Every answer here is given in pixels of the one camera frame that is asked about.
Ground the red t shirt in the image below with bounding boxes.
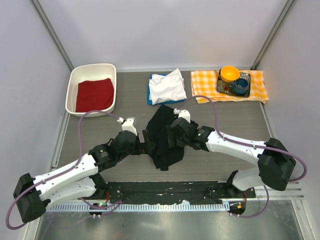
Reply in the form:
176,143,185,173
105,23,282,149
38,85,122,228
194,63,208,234
75,78,115,113

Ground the dark patterned tray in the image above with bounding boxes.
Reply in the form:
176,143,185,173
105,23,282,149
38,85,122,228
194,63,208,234
216,70,251,98

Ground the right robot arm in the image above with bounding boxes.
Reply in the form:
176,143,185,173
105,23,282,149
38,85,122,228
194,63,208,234
166,117,296,198

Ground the blue t shirt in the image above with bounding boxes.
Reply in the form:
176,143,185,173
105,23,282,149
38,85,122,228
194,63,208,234
146,73,186,106

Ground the slotted cable duct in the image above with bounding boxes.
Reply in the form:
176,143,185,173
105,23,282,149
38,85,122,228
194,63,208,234
47,201,230,213

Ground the white t shirt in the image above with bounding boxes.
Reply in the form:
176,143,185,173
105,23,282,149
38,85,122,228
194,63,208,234
148,67,187,105

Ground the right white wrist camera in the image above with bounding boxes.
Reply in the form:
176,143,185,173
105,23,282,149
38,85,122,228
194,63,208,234
173,108,191,123

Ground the blue mug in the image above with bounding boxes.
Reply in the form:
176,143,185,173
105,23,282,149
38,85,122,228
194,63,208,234
230,78,249,96

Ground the black t shirt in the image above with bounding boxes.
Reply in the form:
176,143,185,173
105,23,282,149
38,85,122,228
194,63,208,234
146,105,185,171

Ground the orange bowl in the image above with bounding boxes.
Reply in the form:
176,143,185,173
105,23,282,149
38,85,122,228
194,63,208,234
220,65,240,83

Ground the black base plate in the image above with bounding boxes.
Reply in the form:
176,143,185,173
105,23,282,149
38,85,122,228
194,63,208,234
85,181,256,205

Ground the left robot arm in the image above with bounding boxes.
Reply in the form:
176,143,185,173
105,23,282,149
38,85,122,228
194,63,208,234
13,130,153,224

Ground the white plastic tub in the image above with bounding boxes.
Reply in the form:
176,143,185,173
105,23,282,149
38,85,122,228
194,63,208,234
65,63,117,117

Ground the orange checkered cloth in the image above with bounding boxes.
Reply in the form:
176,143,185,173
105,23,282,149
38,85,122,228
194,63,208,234
190,70,269,103

